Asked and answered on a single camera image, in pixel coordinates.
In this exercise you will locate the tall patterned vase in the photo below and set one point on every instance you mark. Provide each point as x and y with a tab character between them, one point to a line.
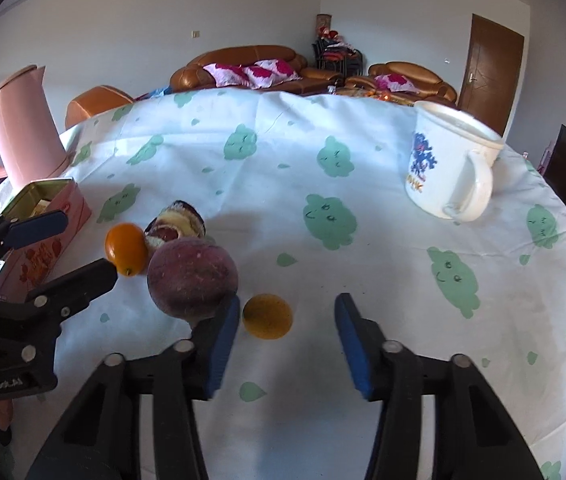
324	25

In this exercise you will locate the small orange citrus fruit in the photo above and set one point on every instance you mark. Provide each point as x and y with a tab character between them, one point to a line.
268	317

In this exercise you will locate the blue cloth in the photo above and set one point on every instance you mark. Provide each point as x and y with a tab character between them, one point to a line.
155	93

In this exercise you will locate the pink floral pillow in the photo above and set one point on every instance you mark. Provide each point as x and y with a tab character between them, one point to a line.
223	75
273	72

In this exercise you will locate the white mug blue cartoon print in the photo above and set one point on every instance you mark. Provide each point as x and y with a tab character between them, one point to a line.
443	160

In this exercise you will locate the brown leather armchair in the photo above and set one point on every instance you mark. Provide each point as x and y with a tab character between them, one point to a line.
413	71

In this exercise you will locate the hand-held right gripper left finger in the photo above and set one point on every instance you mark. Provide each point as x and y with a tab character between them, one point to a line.
223	347

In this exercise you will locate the brown wooden door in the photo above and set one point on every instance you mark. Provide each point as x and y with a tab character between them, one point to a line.
493	70

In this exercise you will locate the pink metal tin box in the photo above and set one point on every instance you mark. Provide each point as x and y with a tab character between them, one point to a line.
48	257

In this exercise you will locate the cluttered coffee table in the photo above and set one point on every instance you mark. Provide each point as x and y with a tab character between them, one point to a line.
373	96

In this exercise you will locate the white tablecloth green cloud print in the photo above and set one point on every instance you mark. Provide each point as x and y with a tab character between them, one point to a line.
363	270

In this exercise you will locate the pink floral armchair cushion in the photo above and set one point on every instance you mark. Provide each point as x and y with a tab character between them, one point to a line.
395	82

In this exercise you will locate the brown leather sofa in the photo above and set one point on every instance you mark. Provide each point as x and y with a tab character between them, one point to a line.
243	55

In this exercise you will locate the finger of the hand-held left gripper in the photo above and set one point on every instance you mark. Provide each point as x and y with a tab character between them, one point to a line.
88	280
38	227

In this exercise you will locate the orange mandarin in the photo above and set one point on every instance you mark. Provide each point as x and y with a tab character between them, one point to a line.
124	247

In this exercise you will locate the dark purple passion fruit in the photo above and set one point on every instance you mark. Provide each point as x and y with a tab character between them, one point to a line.
188	275

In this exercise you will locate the pink electric kettle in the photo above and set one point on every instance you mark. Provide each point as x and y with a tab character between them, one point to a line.
23	130

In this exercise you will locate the black metal rack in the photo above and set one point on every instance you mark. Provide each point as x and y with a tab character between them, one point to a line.
338	57

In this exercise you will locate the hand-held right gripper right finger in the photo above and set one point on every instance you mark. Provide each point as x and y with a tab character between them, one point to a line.
353	347

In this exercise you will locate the opened passion fruit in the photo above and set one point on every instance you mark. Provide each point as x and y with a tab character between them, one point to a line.
178	222

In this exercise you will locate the printed paper leaflet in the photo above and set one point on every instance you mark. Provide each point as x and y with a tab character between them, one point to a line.
42	206

